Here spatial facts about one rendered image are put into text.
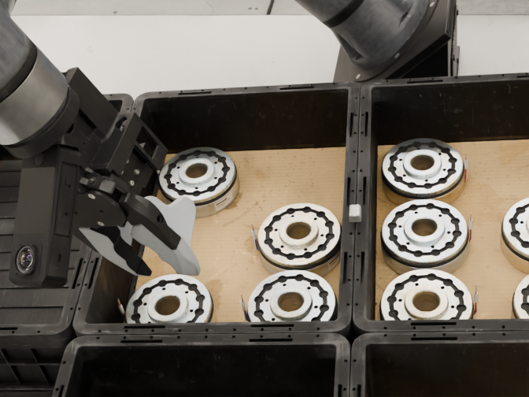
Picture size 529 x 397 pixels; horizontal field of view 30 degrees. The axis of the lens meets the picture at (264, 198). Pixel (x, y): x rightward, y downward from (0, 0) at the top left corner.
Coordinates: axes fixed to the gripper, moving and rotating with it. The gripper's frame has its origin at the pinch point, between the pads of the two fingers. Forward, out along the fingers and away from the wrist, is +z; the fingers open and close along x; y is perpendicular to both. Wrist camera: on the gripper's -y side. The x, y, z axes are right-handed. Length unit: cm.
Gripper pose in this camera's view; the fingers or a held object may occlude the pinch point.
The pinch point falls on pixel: (162, 272)
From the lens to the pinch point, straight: 91.1
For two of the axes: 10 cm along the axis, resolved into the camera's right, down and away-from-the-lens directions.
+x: -8.2, 0.6, 5.7
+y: 3.1, -8.0, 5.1
